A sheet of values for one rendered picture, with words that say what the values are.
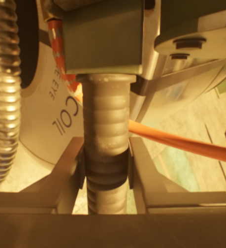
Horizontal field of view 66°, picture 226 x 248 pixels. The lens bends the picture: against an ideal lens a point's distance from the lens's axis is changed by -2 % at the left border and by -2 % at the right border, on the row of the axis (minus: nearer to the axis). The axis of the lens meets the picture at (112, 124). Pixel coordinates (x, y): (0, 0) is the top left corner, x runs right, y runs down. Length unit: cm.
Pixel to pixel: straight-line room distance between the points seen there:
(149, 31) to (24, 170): 124
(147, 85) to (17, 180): 119
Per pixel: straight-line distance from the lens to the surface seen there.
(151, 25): 30
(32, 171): 140
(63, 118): 53
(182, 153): 278
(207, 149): 17
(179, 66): 44
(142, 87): 31
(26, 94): 71
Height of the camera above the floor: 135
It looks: 47 degrees down
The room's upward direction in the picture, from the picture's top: 69 degrees clockwise
